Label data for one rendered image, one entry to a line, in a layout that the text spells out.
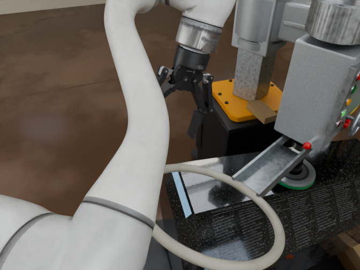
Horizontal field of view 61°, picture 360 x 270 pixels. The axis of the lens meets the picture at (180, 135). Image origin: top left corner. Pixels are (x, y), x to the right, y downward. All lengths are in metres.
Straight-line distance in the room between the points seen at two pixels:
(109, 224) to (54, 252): 0.06
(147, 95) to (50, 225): 0.22
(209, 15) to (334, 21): 0.57
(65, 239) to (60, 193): 2.37
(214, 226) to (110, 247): 1.12
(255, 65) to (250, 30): 0.25
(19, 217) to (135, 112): 0.20
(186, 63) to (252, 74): 1.49
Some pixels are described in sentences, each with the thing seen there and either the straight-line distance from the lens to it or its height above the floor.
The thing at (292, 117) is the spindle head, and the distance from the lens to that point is 1.34.
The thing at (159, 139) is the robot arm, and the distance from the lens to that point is 0.43.
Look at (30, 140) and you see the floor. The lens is 3.37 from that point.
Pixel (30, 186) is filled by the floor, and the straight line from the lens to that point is 2.90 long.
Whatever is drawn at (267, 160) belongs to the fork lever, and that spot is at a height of 1.07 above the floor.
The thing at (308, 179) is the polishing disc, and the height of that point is 0.88.
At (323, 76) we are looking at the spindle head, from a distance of 1.22.
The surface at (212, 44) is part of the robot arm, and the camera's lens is 0.66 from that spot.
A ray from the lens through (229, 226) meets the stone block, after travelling 1.48.
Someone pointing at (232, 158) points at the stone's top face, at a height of 0.82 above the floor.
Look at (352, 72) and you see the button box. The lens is 1.16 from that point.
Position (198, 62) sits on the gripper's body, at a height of 1.68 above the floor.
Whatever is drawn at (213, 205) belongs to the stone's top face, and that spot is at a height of 0.82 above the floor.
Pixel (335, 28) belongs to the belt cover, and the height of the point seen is 1.62.
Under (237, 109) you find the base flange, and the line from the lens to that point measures 2.13.
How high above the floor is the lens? 1.97
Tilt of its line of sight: 40 degrees down
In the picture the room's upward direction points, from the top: straight up
